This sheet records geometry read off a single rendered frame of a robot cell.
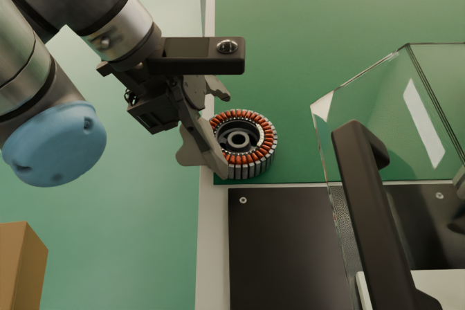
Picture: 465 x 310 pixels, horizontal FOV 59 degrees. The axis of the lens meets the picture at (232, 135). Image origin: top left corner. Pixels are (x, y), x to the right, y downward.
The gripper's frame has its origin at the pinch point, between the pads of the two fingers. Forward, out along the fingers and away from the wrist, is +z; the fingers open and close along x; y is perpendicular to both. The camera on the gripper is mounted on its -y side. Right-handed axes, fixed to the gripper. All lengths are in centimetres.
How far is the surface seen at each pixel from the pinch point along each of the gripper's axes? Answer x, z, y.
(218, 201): 8.8, 2.2, 3.3
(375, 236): 30.0, -20.5, -19.7
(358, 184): 27.1, -20.5, -19.5
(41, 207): -34, 35, 97
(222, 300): 22.2, 2.7, 2.5
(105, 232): -25, 47, 76
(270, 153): 3.0, 2.8, -4.5
